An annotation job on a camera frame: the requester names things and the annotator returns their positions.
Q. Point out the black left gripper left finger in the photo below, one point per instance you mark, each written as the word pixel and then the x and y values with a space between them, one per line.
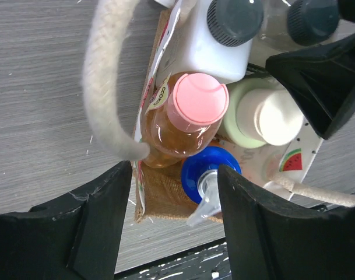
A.
pixel 74 236

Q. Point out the clear bottle dark cap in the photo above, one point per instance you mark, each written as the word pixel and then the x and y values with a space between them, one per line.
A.
pixel 292 25

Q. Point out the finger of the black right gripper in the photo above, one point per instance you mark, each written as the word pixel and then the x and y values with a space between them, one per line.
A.
pixel 321 80

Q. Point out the watermelon print canvas bag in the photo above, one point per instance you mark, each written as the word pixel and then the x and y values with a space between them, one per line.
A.
pixel 279 169

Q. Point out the amber bottle pink cap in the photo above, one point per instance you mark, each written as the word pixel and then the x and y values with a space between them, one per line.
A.
pixel 182 117

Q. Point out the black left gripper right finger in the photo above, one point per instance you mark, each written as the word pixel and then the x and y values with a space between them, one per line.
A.
pixel 269 237

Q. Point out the pale green bottle cream cap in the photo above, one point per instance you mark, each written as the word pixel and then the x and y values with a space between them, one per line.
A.
pixel 260 113

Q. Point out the blue orange pump bottle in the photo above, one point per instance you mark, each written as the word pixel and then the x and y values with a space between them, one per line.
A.
pixel 199 174

